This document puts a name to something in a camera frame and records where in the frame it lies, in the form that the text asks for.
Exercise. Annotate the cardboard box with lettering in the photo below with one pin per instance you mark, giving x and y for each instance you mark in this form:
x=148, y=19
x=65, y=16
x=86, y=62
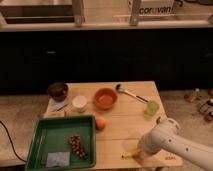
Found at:
x=156, y=7

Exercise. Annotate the yellow banana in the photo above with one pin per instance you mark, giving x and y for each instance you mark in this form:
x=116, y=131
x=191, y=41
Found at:
x=131, y=153

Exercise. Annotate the green plastic tray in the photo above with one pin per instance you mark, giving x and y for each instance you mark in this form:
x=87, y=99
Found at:
x=51, y=135

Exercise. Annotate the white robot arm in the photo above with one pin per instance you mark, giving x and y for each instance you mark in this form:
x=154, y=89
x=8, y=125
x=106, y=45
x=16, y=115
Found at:
x=165, y=136

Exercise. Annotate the red grape bunch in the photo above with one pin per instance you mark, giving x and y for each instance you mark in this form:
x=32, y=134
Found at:
x=77, y=146

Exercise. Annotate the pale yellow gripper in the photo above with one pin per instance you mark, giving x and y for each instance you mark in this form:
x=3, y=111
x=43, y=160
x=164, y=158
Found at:
x=138, y=155

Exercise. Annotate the white cloth with knife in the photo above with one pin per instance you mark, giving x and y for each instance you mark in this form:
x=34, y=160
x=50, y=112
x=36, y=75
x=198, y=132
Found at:
x=56, y=106

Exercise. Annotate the green cup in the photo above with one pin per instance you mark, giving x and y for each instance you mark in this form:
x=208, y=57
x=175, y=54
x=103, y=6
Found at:
x=151, y=108

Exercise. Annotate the dark brown bowl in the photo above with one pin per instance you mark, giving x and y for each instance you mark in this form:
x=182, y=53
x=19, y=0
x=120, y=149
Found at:
x=58, y=91

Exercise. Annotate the blue grey sponge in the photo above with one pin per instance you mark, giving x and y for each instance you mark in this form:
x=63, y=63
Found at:
x=60, y=159

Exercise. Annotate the red bowl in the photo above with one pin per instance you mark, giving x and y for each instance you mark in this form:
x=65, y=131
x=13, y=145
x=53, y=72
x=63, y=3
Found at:
x=105, y=98

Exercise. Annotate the white cup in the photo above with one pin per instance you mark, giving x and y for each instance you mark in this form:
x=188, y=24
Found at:
x=79, y=103

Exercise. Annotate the orange fruit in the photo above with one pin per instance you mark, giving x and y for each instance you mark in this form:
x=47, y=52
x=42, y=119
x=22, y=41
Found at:
x=100, y=123

